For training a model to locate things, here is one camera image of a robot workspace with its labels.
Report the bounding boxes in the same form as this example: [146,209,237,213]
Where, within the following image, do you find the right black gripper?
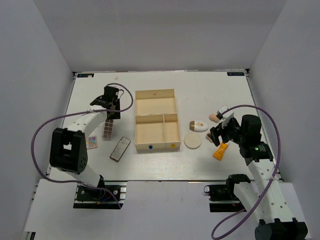
[207,117,246,147]

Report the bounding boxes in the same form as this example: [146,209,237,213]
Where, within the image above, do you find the beige makeup sponge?
[209,113,220,123]
[206,132,214,143]

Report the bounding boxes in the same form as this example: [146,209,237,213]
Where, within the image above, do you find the orange sunscreen tube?
[212,142,229,161]

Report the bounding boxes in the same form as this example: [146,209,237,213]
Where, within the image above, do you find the brown eyeshadow palette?
[101,119,114,141]

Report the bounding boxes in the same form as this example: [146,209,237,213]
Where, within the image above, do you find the round cream powder puff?
[183,132,202,150]

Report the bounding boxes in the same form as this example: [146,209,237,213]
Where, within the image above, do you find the gold rectangular makeup case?
[109,137,131,162]

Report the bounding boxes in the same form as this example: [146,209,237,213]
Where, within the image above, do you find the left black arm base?
[73,180,127,210]

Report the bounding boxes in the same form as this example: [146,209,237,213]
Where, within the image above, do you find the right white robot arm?
[210,113,308,240]

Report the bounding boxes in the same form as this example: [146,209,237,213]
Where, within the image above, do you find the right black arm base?
[203,174,251,213]

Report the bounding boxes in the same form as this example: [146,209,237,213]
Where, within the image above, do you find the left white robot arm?
[49,85,121,200]

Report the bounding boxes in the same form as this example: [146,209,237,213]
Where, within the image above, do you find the left table logo sticker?
[77,73,94,78]

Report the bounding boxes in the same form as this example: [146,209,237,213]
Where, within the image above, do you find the table logo sticker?
[77,73,94,78]
[227,71,245,76]

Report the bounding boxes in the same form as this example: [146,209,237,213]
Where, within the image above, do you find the cream wooden organizer box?
[135,89,181,152]

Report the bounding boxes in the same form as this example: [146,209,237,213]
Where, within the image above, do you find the right table logo sticker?
[227,71,245,76]

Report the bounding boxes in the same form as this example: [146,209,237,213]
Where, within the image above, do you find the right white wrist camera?
[216,105,234,129]

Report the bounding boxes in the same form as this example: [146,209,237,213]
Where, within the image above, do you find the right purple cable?
[211,104,280,239]

